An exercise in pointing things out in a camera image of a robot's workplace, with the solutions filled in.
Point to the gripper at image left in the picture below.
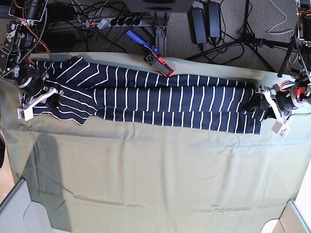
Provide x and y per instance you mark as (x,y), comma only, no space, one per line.
(35,93)

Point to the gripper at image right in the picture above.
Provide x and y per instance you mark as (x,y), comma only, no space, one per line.
(277,103)

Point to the navy white striped T-shirt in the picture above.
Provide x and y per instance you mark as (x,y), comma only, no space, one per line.
(127,95)

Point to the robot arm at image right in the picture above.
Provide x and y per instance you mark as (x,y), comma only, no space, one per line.
(303,33)

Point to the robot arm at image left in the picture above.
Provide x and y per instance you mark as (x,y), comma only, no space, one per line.
(23,35)

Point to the black object at left edge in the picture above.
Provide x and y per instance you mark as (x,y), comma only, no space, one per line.
(2,150)

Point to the black tripod stand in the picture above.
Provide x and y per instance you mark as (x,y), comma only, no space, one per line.
(248,39)

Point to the grey power strip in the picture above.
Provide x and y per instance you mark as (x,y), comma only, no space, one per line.
(102,23)

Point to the black power adapter right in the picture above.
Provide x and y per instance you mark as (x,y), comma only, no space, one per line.
(213,19)

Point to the black power adapter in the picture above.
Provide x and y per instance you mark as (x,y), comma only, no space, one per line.
(213,19)
(197,26)

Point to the black power adapter left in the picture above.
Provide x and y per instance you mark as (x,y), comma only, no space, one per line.
(197,26)

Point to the green table cloth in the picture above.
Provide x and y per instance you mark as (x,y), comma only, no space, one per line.
(124,177)

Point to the blue orange bar clamp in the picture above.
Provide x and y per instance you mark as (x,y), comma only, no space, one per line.
(152,55)

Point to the grey bin at right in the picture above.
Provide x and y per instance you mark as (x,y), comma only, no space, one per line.
(290,221)

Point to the grey bin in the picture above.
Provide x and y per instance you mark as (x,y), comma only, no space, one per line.
(290,221)
(19,214)

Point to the grey bin at left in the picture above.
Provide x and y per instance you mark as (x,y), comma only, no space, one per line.
(19,214)

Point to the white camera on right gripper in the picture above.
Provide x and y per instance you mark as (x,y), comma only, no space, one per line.
(25,114)

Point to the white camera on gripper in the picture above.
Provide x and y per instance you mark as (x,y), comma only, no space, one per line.
(25,114)
(280,129)

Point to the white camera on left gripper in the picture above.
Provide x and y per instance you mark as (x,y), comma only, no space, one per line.
(280,129)

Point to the aluminium frame post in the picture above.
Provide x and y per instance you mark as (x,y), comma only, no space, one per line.
(160,20)

